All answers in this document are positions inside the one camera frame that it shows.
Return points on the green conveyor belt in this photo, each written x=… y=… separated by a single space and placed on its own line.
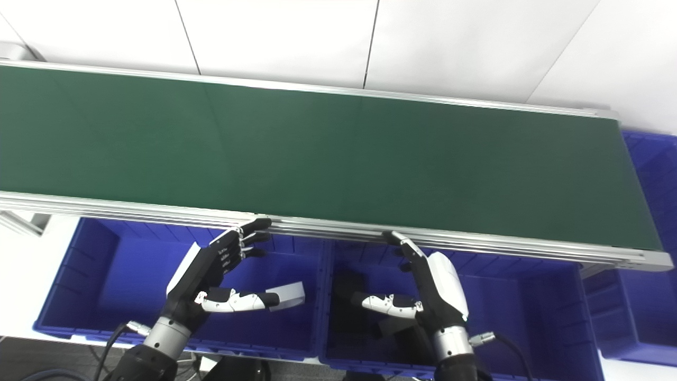
x=338 y=159

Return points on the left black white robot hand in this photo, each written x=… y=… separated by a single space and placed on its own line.
x=203 y=280

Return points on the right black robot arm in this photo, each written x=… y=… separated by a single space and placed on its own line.
x=455 y=354

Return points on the black cylinder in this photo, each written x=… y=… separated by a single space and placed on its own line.
x=344 y=288

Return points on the aluminium conveyor support leg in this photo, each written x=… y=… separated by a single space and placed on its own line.
x=18 y=223

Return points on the grey conveyor end housing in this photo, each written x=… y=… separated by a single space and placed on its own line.
x=13 y=52

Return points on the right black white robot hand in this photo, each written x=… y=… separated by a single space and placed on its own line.
x=439 y=291

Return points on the blue plastic bin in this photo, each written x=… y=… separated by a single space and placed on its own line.
x=523 y=317
x=645 y=296
x=127 y=286

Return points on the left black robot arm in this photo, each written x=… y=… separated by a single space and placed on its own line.
x=153 y=354

